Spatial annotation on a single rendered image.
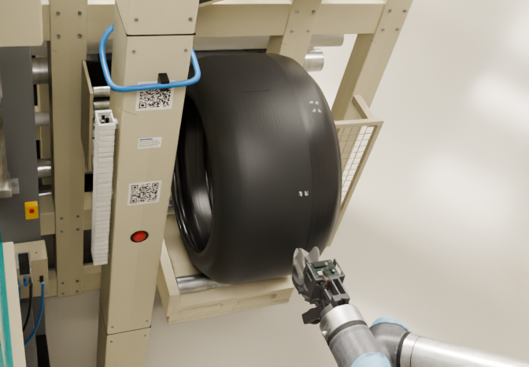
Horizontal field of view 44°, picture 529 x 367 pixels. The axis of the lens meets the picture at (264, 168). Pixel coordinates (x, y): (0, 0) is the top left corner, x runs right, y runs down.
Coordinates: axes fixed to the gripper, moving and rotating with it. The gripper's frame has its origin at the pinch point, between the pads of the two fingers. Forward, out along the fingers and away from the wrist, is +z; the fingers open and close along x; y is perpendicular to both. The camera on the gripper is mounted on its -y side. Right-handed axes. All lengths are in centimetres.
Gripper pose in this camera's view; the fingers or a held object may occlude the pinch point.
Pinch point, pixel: (298, 254)
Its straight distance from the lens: 154.0
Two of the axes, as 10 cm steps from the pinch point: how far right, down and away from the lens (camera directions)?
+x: -9.2, 0.9, -3.7
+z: -3.4, -6.2, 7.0
